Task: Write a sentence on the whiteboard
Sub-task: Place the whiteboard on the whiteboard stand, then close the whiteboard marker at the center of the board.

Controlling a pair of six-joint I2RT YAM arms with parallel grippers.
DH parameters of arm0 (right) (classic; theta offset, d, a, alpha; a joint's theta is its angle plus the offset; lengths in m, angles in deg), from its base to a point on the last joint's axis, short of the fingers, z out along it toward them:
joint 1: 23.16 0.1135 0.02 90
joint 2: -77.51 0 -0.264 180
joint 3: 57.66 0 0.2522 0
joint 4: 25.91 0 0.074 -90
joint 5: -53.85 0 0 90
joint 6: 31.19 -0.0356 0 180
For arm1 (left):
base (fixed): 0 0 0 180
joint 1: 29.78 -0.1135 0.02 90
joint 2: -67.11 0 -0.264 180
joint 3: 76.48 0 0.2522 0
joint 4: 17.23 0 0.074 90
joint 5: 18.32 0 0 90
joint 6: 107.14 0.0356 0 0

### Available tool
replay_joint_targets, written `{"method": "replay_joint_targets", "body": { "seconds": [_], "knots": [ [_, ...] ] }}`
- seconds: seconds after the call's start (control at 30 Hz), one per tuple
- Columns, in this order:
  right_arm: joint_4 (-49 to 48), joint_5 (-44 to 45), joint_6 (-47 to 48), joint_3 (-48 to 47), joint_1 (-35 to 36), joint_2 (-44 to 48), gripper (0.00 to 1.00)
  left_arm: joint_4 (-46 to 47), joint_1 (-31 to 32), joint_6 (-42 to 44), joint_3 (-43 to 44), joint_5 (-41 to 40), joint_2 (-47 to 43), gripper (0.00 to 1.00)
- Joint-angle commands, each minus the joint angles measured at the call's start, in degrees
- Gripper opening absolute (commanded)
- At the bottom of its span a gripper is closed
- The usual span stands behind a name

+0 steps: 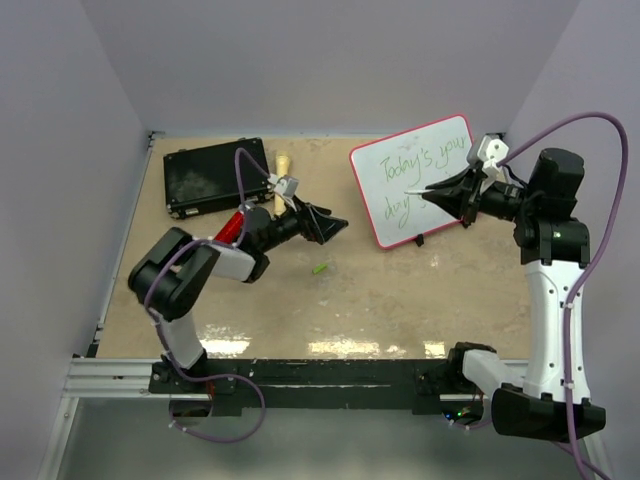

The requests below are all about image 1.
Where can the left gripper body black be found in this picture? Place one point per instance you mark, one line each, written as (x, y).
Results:
(295, 222)

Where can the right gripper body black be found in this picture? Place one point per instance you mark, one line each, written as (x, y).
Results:
(499, 199)

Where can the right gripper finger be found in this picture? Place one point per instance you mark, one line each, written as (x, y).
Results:
(456, 205)
(460, 182)

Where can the green marker cap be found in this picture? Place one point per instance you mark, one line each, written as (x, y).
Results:
(319, 268)

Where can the pink framed whiteboard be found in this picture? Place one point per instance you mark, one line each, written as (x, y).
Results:
(386, 167)

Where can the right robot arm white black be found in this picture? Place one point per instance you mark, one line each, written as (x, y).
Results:
(552, 402)

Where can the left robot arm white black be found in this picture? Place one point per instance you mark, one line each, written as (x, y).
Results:
(168, 280)

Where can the black hard case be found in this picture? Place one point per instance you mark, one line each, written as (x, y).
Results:
(203, 180)

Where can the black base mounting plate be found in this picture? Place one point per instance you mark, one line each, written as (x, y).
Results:
(420, 386)

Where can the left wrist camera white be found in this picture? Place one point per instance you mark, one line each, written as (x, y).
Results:
(284, 186)

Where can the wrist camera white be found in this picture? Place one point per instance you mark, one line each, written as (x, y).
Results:
(486, 153)
(284, 186)

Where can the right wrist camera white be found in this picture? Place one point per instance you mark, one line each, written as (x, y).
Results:
(486, 153)

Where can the aluminium frame rail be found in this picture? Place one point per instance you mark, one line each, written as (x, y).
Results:
(96, 378)

